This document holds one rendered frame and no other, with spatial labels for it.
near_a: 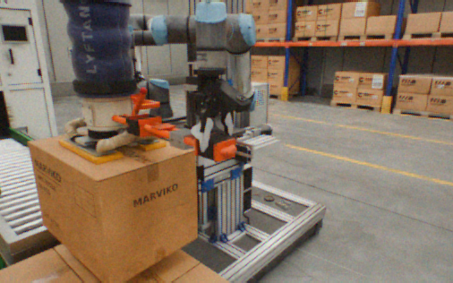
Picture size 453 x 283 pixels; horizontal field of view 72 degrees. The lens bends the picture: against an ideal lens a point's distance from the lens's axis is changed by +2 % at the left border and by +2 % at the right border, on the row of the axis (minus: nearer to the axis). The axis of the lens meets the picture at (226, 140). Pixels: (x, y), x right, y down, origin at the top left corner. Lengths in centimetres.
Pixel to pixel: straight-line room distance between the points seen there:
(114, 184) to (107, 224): 13
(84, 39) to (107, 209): 57
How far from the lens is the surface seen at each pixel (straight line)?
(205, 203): 200
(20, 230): 201
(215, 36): 77
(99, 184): 102
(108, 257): 114
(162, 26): 91
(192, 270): 144
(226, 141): 80
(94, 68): 119
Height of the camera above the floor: 145
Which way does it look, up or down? 17 degrees down
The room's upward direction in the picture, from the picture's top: straight up
